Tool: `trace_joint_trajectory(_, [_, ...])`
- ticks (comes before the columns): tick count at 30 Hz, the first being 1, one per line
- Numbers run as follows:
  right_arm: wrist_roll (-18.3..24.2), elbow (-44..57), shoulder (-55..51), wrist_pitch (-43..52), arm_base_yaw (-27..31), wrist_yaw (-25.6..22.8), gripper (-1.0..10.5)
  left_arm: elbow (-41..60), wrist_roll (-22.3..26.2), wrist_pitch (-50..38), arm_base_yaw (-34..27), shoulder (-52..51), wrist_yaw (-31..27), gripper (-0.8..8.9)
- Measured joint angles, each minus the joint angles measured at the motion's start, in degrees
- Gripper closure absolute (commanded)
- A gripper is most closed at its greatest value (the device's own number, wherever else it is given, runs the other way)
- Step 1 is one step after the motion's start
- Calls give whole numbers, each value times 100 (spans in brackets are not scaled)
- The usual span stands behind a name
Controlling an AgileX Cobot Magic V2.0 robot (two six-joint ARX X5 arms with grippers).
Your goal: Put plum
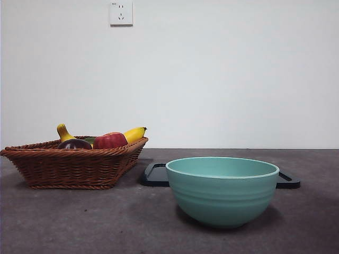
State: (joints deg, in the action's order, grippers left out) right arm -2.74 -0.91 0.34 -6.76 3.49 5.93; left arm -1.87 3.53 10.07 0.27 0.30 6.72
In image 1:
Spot red apple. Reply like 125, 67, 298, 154
93, 131, 129, 150

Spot brown wicker basket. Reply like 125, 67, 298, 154
0, 136, 149, 190

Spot dark purple plum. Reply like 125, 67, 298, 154
57, 139, 93, 150

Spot white wall socket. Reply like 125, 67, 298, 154
110, 0, 133, 26

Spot yellow banana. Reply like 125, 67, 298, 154
56, 123, 148, 150

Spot teal ribbed bowl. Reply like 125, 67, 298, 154
165, 156, 280, 229

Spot black rectangular tray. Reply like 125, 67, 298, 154
140, 162, 301, 189

